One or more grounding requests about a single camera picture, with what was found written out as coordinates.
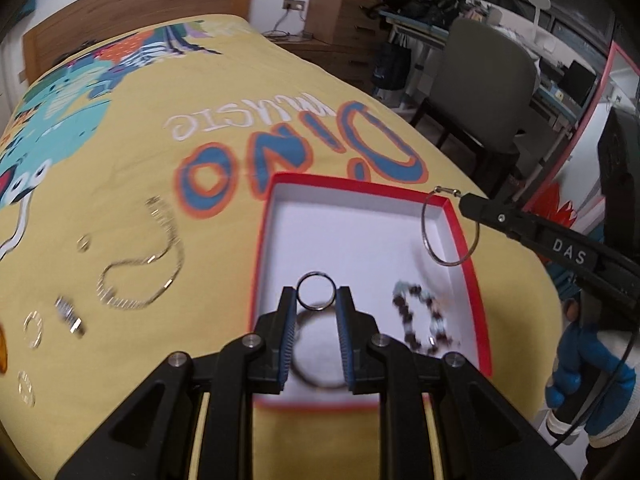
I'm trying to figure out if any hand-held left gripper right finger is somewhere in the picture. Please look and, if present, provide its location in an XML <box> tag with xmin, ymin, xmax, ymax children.
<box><xmin>335</xmin><ymin>286</ymin><xmax>578</xmax><ymax>480</ymax></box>

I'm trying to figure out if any dark beaded bracelet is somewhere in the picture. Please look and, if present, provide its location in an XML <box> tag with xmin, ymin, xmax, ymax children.
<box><xmin>391</xmin><ymin>280</ymin><xmax>463</xmax><ymax>356</ymax></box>

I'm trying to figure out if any blue plush toy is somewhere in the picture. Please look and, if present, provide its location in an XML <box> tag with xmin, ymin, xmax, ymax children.
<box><xmin>544</xmin><ymin>260</ymin><xmax>640</xmax><ymax>450</ymax></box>

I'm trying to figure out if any small silver ring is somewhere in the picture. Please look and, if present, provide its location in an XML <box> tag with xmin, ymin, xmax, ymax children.
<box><xmin>296</xmin><ymin>271</ymin><xmax>337</xmax><ymax>311</ymax></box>

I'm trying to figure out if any wooden bed headboard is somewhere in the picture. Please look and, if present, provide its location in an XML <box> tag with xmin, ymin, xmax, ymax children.
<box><xmin>22</xmin><ymin>0</ymin><xmax>256</xmax><ymax>86</ymax></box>

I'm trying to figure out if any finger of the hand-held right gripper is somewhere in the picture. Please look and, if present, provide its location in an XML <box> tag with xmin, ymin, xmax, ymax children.
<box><xmin>459</xmin><ymin>192</ymin><xmax>640</xmax><ymax>313</ymax></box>

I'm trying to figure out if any low wooden nightstand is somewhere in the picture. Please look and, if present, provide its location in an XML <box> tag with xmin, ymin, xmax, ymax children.
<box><xmin>280</xmin><ymin>39</ymin><xmax>393</xmax><ymax>97</ymax></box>

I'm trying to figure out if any black monitor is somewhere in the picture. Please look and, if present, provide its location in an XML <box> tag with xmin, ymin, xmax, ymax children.
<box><xmin>560</xmin><ymin>60</ymin><xmax>598</xmax><ymax>107</ymax></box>

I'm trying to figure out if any small silver hoop earring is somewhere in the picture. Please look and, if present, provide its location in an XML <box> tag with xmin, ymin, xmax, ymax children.
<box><xmin>22</xmin><ymin>310</ymin><xmax>46</xmax><ymax>350</ymax></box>
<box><xmin>15</xmin><ymin>370</ymin><xmax>37</xmax><ymax>407</ymax></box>

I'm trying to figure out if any large thin silver hoop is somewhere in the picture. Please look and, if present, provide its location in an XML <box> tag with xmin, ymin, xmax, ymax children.
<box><xmin>421</xmin><ymin>186</ymin><xmax>481</xmax><ymax>266</ymax></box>

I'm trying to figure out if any black bag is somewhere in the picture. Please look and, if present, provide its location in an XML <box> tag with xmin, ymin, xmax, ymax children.
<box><xmin>360</xmin><ymin>0</ymin><xmax>468</xmax><ymax>28</ymax></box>

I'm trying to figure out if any grey upholstered chair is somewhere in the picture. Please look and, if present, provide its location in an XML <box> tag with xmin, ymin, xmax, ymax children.
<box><xmin>410</xmin><ymin>17</ymin><xmax>543</xmax><ymax>187</ymax></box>

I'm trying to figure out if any dark blue hanging bag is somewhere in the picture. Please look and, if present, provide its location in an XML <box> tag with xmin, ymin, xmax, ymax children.
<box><xmin>372</xmin><ymin>40</ymin><xmax>413</xmax><ymax>92</ymax></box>

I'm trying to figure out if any silver chain necklace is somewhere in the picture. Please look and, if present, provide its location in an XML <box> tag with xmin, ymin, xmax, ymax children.
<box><xmin>96</xmin><ymin>196</ymin><xmax>185</xmax><ymax>311</ymax></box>

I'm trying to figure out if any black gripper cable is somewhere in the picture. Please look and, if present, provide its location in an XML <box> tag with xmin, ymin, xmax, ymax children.
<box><xmin>550</xmin><ymin>332</ymin><xmax>638</xmax><ymax>448</ymax></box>

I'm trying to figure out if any black power cable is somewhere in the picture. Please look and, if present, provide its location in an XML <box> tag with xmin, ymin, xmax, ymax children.
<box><xmin>262</xmin><ymin>9</ymin><xmax>315</xmax><ymax>41</ymax></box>

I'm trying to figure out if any thin silver bangle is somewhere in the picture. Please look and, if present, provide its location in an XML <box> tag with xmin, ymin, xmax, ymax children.
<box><xmin>292</xmin><ymin>309</ymin><xmax>351</xmax><ymax>391</ymax></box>

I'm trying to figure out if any light blue desk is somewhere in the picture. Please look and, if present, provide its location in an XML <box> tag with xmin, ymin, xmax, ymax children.
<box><xmin>377</xmin><ymin>7</ymin><xmax>576</xmax><ymax>131</ymax></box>

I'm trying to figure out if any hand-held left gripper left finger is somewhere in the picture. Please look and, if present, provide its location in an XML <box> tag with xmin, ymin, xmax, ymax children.
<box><xmin>55</xmin><ymin>287</ymin><xmax>301</xmax><ymax>480</ymax></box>

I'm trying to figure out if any red jewelry box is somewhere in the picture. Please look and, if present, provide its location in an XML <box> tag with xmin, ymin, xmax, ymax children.
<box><xmin>252</xmin><ymin>172</ymin><xmax>493</xmax><ymax>413</ymax></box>

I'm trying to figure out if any yellow printed blanket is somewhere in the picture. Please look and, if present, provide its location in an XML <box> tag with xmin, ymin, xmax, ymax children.
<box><xmin>0</xmin><ymin>15</ymin><xmax>563</xmax><ymax>480</ymax></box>

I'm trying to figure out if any wooden drawer chest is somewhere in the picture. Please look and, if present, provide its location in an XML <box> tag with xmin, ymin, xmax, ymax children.
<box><xmin>303</xmin><ymin>0</ymin><xmax>393</xmax><ymax>47</ymax></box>

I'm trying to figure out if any ornate silver pendant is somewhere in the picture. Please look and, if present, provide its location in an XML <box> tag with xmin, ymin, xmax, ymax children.
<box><xmin>54</xmin><ymin>296</ymin><xmax>88</xmax><ymax>337</ymax></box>

